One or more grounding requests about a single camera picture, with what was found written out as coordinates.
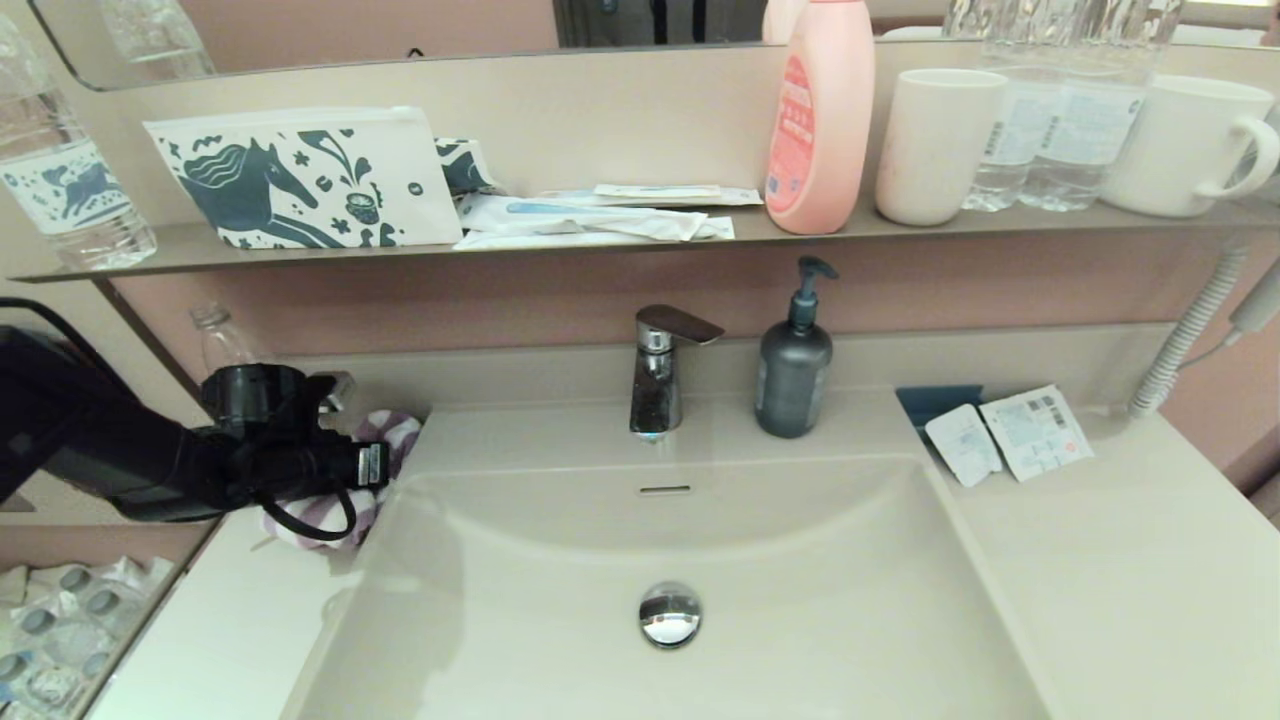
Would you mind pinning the thin white blue sachet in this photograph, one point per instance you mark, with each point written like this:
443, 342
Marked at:
655, 192

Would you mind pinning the wall mirror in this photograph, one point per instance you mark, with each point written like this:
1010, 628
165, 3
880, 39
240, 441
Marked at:
350, 25

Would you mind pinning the wrapped toiletry packets on shelf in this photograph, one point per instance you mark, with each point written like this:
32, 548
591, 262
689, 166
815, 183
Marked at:
605, 220

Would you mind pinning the grey hair dryer handset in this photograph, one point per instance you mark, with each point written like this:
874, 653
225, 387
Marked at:
1262, 302

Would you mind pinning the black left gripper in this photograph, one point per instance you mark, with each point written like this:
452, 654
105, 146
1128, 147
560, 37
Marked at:
270, 440

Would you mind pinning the dark blue sachet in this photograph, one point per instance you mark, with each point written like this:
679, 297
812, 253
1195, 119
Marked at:
935, 402

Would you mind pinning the dark grey pump soap bottle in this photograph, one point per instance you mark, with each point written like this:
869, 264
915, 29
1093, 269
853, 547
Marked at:
792, 382

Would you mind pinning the large white barcode sachet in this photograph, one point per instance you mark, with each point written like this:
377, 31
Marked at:
1035, 432

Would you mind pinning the beige wash basin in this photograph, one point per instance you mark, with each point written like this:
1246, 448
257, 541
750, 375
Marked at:
800, 600

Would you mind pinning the slim clear plastic bottle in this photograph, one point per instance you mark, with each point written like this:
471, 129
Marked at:
222, 345

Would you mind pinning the pink lotion bottle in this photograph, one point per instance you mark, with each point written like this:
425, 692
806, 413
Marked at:
830, 125

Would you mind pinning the flat white packet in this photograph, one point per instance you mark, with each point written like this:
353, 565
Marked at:
525, 241

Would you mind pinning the grey brown wall shelf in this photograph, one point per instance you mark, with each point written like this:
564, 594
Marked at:
250, 255

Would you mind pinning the purple white striped towel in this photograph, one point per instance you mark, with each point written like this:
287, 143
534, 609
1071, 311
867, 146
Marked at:
395, 432

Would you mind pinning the chrome sink faucet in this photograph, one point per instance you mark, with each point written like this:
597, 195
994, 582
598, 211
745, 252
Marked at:
655, 392

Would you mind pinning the white pouch blue horse print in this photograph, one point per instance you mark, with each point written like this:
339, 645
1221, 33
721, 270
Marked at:
250, 190

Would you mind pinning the chrome drain stopper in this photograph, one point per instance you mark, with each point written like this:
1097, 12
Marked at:
670, 615

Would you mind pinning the water bottle blue horse label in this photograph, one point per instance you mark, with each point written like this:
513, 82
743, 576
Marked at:
75, 195

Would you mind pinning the clear ribbed water bottle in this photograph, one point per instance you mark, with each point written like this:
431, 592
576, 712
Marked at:
1005, 135
1092, 135

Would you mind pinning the white ribbed tumbler cup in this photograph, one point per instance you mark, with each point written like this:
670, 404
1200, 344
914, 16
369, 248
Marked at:
935, 145

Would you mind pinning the plastic-wrapped water bottle pack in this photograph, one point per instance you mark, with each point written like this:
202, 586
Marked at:
60, 625

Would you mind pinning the small white sachet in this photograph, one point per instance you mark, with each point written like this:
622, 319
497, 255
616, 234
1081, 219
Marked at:
965, 446

